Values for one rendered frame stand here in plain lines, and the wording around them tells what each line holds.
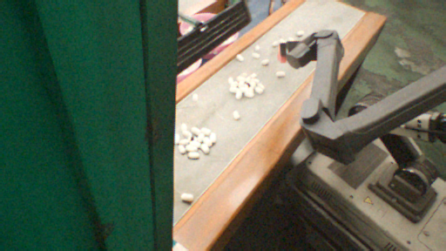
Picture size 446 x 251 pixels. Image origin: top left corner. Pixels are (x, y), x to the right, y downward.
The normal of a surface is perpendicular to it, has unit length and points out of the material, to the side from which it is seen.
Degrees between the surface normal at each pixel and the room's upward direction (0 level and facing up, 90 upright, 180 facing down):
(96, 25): 90
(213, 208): 0
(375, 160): 0
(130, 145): 90
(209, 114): 0
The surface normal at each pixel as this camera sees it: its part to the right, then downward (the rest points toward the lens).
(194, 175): 0.12, -0.69
